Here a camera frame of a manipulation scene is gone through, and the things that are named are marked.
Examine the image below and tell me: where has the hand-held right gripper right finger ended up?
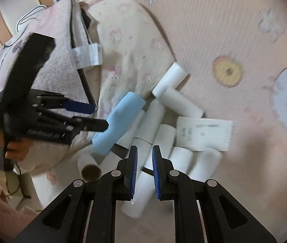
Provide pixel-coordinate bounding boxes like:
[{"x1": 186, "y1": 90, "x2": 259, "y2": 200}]
[{"x1": 152, "y1": 145, "x2": 278, "y2": 243}]

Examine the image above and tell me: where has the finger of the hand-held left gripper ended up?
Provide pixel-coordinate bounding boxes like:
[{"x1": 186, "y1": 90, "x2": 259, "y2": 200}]
[
  {"x1": 35, "y1": 110, "x2": 109, "y2": 133},
  {"x1": 38, "y1": 95, "x2": 96, "y2": 115}
]

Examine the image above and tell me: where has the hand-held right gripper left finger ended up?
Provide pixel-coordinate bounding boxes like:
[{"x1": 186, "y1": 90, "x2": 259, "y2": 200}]
[{"x1": 12, "y1": 145, "x2": 139, "y2": 243}]

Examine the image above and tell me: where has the light blue tube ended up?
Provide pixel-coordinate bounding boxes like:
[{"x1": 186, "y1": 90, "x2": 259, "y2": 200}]
[{"x1": 92, "y1": 92, "x2": 146, "y2": 155}]

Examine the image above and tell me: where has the white paper tube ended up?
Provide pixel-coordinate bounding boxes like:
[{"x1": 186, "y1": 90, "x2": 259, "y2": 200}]
[{"x1": 121, "y1": 137, "x2": 156, "y2": 219}]

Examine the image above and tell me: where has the pile of white tubes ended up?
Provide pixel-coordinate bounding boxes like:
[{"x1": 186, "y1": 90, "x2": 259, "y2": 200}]
[{"x1": 77, "y1": 62, "x2": 222, "y2": 219}]

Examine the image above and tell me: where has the person's left hand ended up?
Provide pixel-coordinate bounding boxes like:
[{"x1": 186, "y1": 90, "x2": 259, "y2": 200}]
[{"x1": 0, "y1": 121, "x2": 33, "y2": 162}]

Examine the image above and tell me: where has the pink grey fabric bag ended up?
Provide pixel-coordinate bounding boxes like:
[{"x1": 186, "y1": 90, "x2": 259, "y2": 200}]
[{"x1": 0, "y1": 0, "x2": 101, "y2": 122}]

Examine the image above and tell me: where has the white spiral notepad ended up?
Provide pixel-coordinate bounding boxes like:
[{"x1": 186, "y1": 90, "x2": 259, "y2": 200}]
[{"x1": 176, "y1": 116, "x2": 234, "y2": 152}]

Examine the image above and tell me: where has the black cable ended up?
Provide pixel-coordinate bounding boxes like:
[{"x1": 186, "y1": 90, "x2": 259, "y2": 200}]
[{"x1": 3, "y1": 142, "x2": 32, "y2": 199}]

